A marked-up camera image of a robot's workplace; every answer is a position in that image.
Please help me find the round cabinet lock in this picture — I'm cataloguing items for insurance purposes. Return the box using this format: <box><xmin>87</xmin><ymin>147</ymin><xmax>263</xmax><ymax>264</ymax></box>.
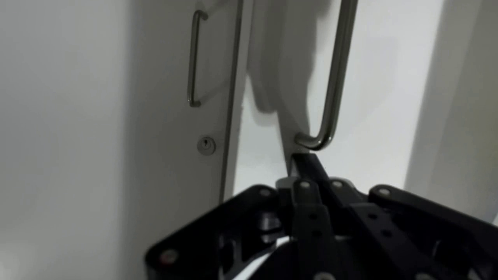
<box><xmin>196</xmin><ymin>136</ymin><xmax>218</xmax><ymax>158</ymax></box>

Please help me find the steel cabinet door handle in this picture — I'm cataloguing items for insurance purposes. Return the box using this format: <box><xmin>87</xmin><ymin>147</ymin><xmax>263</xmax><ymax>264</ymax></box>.
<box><xmin>294</xmin><ymin>0</ymin><xmax>361</xmax><ymax>153</ymax></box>
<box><xmin>185</xmin><ymin>9</ymin><xmax>210</xmax><ymax>110</ymax></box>

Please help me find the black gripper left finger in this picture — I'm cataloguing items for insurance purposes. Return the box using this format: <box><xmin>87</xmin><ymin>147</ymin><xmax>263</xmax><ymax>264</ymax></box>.
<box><xmin>144</xmin><ymin>153</ymin><xmax>333</xmax><ymax>280</ymax></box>

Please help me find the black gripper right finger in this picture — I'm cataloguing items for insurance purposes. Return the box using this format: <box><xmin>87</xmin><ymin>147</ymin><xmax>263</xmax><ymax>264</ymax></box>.
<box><xmin>308</xmin><ymin>153</ymin><xmax>498</xmax><ymax>280</ymax></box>

